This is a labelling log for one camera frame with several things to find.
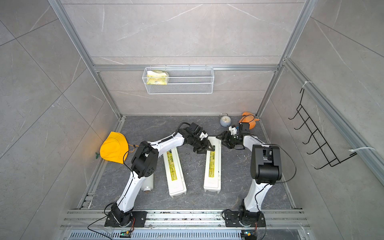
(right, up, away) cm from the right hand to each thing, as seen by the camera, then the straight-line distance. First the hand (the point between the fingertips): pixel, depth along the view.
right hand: (219, 139), depth 96 cm
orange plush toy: (+24, +15, +13) cm, 31 cm away
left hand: (-4, -7, -5) cm, 10 cm away
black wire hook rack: (+40, -5, -35) cm, 54 cm away
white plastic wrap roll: (-41, -23, -17) cm, 50 cm away
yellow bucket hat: (-73, -6, +5) cm, 73 cm away
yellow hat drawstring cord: (-58, -5, +5) cm, 58 cm away
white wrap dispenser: (-27, -18, -16) cm, 36 cm away
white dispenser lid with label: (-6, -15, -12) cm, 20 cm away
